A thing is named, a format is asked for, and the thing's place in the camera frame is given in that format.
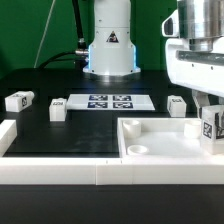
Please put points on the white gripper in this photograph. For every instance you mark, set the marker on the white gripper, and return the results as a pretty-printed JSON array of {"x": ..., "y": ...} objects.
[{"x": 201, "y": 71}]

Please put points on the white U-shaped fence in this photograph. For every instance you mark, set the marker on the white U-shaped fence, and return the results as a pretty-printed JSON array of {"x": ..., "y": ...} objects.
[{"x": 104, "y": 171}]

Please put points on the white square table top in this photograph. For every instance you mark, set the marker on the white square table top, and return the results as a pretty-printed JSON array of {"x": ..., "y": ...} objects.
[{"x": 163, "y": 137}]

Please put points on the white tag sheet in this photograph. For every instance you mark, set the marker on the white tag sheet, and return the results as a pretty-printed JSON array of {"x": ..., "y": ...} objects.
[{"x": 110, "y": 102}]

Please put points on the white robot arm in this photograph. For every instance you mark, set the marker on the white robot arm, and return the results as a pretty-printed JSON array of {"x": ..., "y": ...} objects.
[{"x": 194, "y": 50}]

